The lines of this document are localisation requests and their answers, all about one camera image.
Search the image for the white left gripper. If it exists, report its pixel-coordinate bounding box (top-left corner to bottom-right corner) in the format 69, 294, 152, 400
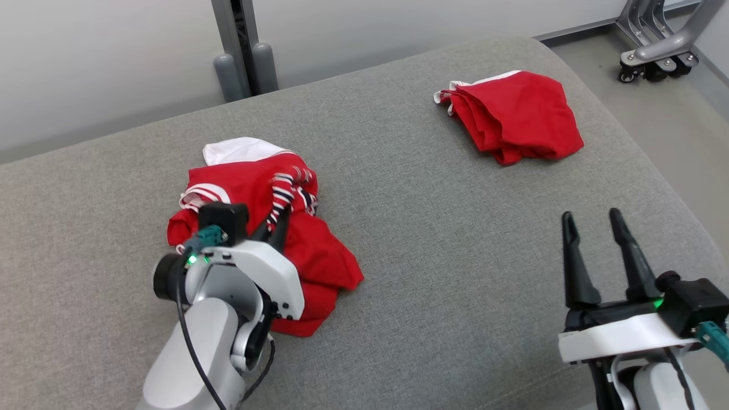
185, 211, 305, 321

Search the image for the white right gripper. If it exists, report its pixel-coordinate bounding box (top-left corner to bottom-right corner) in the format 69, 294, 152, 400
558, 208, 707, 364

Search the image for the red basketball jersey number 23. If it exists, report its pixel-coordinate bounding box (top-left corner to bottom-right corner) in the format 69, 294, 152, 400
167, 137, 365, 338

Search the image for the red jersey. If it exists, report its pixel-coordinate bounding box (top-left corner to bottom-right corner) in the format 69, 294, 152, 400
433, 70, 585, 166

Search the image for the grey fabric sofa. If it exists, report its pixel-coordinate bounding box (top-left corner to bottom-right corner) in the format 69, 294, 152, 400
0, 37, 729, 410

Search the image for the grey metal wheeled stand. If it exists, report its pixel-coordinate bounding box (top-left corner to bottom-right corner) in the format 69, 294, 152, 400
615, 0, 727, 83

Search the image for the teal cable connector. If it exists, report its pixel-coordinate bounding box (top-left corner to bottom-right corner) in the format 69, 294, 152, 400
182, 225, 226, 255
696, 321, 729, 365

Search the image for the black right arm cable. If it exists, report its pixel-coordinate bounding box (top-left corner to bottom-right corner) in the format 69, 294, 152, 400
664, 347, 697, 410

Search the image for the short black cable loop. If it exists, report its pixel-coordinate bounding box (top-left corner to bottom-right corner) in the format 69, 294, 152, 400
239, 336, 277, 405

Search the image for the long black left arm cable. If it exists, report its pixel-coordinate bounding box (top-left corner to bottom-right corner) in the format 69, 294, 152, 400
175, 268, 228, 410

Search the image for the grey metal partition post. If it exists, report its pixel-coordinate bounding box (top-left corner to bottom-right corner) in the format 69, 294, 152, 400
212, 0, 280, 103

